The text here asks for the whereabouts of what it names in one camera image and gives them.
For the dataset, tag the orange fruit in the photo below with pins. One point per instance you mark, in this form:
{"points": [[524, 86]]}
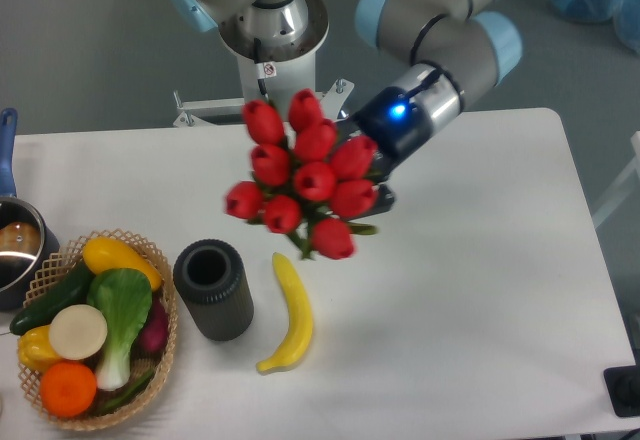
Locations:
{"points": [[68, 389]]}

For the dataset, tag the yellow bell pepper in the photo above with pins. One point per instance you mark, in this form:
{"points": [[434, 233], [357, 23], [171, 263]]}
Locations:
{"points": [[35, 350]]}

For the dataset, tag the dark green cucumber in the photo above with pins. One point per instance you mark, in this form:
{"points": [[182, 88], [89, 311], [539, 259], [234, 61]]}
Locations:
{"points": [[70, 290]]}

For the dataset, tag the woven wicker basket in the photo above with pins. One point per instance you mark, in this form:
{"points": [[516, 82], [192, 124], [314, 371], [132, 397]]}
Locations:
{"points": [[52, 271]]}

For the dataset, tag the dark grey ribbed vase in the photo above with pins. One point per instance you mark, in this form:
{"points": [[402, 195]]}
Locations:
{"points": [[210, 277]]}

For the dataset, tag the yellow squash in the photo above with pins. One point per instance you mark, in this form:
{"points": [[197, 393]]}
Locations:
{"points": [[103, 253]]}

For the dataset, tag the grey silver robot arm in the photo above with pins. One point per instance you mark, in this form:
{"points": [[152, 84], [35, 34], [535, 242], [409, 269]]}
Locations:
{"points": [[455, 50]]}

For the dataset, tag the yellow banana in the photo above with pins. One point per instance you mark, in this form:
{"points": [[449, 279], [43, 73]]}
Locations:
{"points": [[297, 340]]}

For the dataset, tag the white round radish slice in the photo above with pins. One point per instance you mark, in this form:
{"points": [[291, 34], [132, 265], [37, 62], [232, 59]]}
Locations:
{"points": [[78, 332]]}

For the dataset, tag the red tulip bouquet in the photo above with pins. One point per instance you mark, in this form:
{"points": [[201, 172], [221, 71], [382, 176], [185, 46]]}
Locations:
{"points": [[305, 184]]}

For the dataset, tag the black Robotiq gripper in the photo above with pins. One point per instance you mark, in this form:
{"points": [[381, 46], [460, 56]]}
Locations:
{"points": [[397, 126]]}

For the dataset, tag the dark green chili pepper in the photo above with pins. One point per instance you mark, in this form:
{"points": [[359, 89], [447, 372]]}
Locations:
{"points": [[125, 396]]}

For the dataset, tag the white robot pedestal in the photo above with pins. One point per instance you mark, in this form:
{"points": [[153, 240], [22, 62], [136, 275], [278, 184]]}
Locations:
{"points": [[275, 50]]}

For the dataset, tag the black device at table edge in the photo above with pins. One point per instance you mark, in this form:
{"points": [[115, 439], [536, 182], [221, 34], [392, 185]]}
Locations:
{"points": [[623, 389]]}

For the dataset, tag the purple red onion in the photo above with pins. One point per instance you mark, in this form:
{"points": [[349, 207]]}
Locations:
{"points": [[154, 335]]}

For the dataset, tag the green bok choy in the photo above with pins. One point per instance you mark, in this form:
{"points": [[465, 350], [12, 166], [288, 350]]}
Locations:
{"points": [[124, 298]]}

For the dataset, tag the white frame at right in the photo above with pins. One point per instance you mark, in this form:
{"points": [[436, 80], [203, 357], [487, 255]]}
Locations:
{"points": [[623, 185]]}

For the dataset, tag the blue handled saucepan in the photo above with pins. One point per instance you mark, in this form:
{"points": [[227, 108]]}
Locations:
{"points": [[26, 240]]}

